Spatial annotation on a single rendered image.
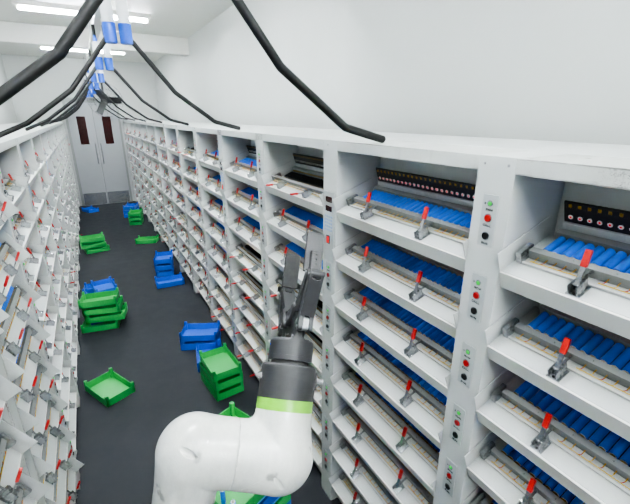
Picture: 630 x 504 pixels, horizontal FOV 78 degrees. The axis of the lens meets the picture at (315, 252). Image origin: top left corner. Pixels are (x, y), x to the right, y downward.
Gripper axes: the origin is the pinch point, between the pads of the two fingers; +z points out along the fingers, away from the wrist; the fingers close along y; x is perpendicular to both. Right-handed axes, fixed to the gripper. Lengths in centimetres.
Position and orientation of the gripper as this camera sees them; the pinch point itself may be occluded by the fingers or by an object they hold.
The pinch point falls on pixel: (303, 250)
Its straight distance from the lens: 73.1
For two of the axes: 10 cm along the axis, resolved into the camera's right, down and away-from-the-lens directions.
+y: 3.3, -2.8, -9.0
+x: -9.4, -2.0, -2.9
